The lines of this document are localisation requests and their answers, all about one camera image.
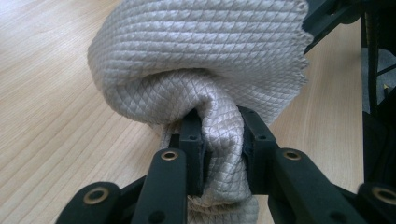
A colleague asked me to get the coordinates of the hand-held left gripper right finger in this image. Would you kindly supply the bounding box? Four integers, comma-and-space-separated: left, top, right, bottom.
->
237, 105, 368, 224

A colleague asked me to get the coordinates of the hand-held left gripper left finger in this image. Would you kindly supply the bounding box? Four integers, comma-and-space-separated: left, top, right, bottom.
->
130, 108, 207, 224

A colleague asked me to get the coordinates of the light grey quilted cloth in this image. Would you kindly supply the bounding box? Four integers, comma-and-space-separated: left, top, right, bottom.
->
87, 0, 315, 224

